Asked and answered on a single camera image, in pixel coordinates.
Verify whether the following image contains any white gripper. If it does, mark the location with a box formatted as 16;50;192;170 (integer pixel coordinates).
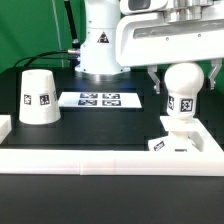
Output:
115;6;224;94

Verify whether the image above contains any white lamp bulb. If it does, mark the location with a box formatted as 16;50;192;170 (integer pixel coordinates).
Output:
164;62;204;120

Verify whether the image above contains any white lamp base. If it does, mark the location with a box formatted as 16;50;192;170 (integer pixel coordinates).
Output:
148;116;200;152

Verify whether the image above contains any white lamp shade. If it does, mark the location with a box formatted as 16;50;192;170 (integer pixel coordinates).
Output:
19;69;61;125

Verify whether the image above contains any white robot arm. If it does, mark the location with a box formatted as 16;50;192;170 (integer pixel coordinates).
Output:
76;0;224;89

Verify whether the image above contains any white marker tag sheet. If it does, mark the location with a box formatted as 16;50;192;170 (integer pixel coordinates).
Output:
58;92;141;108

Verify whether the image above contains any black cable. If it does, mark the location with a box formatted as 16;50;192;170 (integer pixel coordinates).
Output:
14;49;81;68

